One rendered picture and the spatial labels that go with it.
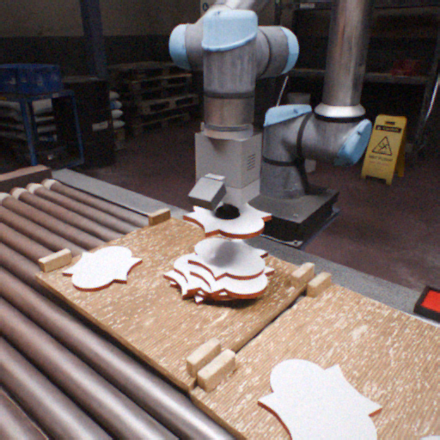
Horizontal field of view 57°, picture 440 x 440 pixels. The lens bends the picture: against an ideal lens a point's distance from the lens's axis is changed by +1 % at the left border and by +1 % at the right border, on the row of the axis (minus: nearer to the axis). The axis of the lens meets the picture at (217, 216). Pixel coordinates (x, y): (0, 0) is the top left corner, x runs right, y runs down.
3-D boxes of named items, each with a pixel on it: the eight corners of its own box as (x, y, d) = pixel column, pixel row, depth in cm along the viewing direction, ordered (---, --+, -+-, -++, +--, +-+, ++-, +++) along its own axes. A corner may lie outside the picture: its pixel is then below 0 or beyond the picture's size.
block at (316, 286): (321, 282, 75) (323, 269, 74) (331, 285, 74) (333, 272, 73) (304, 296, 71) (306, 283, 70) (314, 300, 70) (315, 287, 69)
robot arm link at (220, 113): (238, 100, 55) (190, 95, 59) (237, 134, 57) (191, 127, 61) (263, 94, 61) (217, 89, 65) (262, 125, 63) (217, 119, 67)
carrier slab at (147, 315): (169, 221, 102) (169, 215, 102) (316, 281, 78) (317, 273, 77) (35, 280, 78) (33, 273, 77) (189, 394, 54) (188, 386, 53)
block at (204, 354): (213, 349, 59) (213, 334, 58) (223, 355, 58) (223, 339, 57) (184, 373, 55) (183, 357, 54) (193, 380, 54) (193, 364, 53)
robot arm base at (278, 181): (268, 175, 125) (271, 143, 120) (315, 186, 117) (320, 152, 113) (244, 191, 113) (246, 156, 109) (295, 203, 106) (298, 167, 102)
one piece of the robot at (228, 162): (169, 114, 57) (174, 219, 64) (223, 121, 53) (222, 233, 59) (216, 102, 66) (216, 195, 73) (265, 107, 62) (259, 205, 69)
